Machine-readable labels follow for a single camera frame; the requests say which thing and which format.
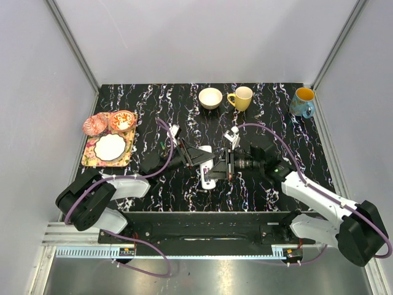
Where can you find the aluminium rail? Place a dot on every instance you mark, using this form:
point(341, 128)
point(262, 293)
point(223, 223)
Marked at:
point(59, 234)

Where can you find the white remote control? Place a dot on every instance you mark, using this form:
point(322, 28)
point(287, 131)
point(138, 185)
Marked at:
point(206, 183)

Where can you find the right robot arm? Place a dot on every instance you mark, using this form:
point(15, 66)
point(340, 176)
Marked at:
point(355, 229)

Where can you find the white scalloped plate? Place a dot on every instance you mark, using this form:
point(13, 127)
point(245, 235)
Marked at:
point(110, 147)

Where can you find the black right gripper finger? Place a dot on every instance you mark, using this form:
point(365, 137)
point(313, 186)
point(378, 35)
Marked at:
point(218, 171)
point(223, 158)

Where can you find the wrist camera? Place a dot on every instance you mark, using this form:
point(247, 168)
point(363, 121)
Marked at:
point(233, 136)
point(175, 132)

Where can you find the yellow mug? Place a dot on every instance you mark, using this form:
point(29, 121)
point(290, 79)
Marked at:
point(241, 98)

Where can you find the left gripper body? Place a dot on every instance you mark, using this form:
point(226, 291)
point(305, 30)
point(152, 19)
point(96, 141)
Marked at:
point(182, 147)

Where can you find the orange floral small bowl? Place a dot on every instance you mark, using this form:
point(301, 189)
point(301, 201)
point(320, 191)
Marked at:
point(122, 121)

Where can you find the floral rectangular tray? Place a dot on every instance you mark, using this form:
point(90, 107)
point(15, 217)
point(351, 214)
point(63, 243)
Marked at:
point(90, 160)

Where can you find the cream ceramic bowl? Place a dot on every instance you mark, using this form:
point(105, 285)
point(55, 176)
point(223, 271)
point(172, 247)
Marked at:
point(210, 98)

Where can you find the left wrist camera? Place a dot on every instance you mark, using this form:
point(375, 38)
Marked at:
point(175, 132)

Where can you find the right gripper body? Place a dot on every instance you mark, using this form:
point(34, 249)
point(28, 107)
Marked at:
point(231, 163)

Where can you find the blue butterfly mug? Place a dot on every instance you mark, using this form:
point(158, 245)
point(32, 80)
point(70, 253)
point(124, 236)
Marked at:
point(302, 103)

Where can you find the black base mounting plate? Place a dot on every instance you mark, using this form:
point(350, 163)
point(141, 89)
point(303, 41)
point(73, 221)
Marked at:
point(213, 235)

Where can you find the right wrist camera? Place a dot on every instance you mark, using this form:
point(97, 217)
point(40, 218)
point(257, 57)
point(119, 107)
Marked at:
point(233, 136)

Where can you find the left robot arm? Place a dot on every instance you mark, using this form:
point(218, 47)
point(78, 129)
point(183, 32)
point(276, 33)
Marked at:
point(84, 202)

